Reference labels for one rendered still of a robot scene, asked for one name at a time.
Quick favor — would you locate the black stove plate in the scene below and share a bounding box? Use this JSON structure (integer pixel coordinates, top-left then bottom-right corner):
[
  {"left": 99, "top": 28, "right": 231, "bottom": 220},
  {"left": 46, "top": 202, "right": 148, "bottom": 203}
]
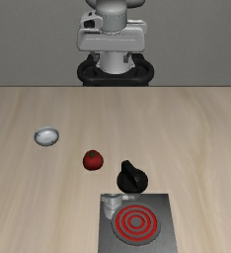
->
[{"left": 97, "top": 159, "right": 179, "bottom": 253}]

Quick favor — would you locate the red tomato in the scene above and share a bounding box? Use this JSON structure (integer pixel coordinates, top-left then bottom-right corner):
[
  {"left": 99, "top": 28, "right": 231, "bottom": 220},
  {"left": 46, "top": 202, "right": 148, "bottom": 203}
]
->
[{"left": 82, "top": 149, "right": 105, "bottom": 172}]

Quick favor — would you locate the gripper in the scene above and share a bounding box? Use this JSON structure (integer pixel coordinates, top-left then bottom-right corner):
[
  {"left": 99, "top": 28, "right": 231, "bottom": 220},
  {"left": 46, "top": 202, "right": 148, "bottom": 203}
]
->
[{"left": 76, "top": 20, "right": 148, "bottom": 64}]

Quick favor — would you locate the white bowl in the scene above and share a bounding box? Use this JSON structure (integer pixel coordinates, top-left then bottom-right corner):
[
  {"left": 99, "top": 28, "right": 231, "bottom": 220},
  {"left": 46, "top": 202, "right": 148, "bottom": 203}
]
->
[{"left": 34, "top": 126, "right": 60, "bottom": 148}]

